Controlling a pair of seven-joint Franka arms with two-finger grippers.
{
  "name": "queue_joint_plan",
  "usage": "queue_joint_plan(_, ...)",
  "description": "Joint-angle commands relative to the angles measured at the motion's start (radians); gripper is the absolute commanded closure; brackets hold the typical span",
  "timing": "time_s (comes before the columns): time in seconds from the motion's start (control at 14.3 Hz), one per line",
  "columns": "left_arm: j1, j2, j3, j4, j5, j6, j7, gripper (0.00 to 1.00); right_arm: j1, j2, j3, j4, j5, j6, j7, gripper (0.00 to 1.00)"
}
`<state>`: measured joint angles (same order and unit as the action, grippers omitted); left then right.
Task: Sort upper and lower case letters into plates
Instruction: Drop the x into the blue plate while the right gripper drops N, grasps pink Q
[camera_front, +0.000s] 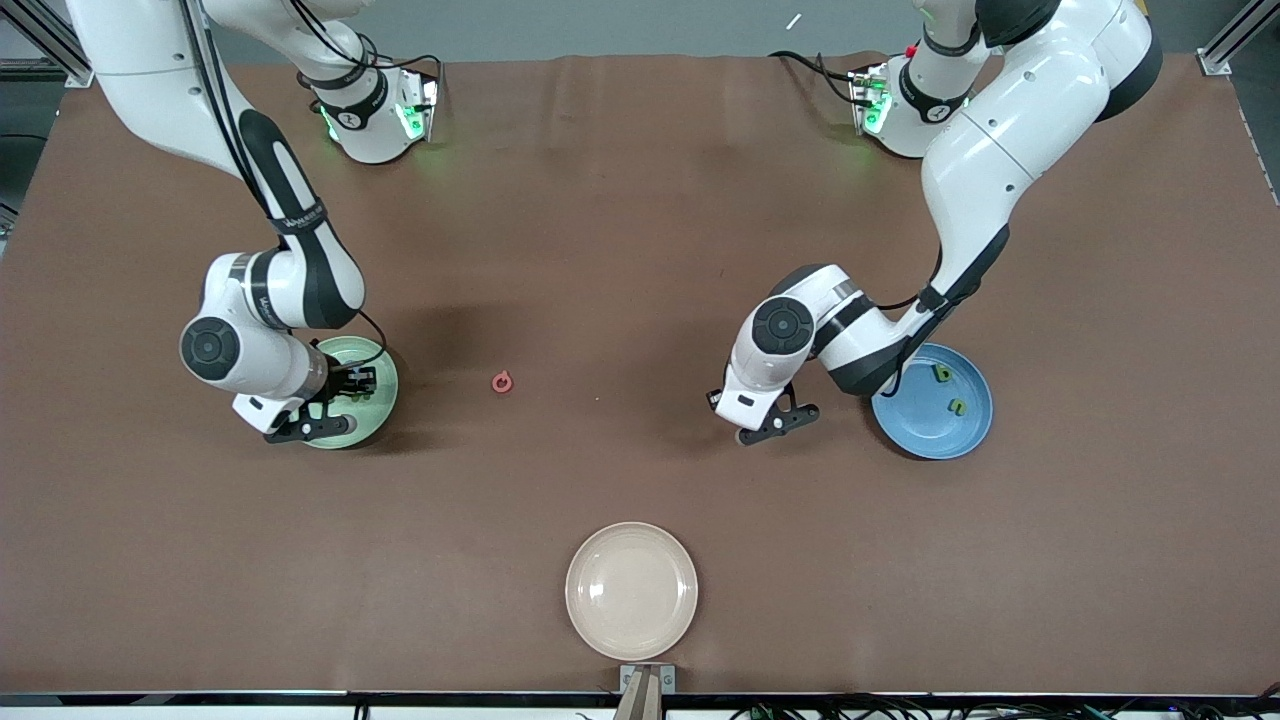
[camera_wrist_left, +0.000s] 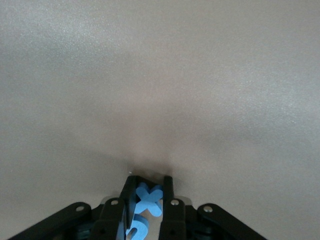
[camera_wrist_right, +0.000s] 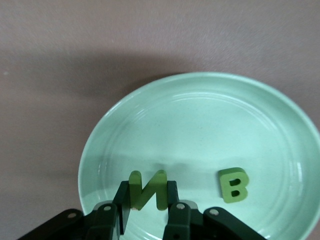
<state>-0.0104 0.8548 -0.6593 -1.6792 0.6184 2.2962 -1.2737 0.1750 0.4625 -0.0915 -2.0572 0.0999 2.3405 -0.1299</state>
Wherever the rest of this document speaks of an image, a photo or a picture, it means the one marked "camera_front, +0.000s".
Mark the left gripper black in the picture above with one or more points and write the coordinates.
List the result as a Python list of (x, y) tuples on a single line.
[(711, 395)]

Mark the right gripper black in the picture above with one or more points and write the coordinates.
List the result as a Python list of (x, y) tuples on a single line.
[(339, 383)]

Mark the red foam letter Q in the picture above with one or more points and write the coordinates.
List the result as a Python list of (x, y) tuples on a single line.
[(495, 382)]

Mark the left arm base connector block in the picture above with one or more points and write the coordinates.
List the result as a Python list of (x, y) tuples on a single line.
[(868, 105)]

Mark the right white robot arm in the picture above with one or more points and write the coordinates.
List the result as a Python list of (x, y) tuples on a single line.
[(260, 365)]

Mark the right arm base connector block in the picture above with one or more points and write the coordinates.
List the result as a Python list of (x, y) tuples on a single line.
[(415, 110)]

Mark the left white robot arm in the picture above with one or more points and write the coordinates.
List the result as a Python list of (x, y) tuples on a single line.
[(770, 370)]

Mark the light green plate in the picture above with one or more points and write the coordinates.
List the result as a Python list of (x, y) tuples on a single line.
[(375, 427)]

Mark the brown table mat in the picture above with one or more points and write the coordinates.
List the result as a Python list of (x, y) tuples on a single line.
[(640, 250)]

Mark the beige plate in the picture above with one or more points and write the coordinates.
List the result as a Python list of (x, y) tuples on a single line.
[(631, 590)]

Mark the blue plate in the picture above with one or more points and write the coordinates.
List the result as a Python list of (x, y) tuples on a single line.
[(930, 432)]

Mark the camera pole mounting bracket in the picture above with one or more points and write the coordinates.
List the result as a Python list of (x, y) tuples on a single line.
[(645, 700)]

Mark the aluminium frame profile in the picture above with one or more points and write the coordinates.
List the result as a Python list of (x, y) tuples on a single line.
[(80, 72), (1215, 62)]

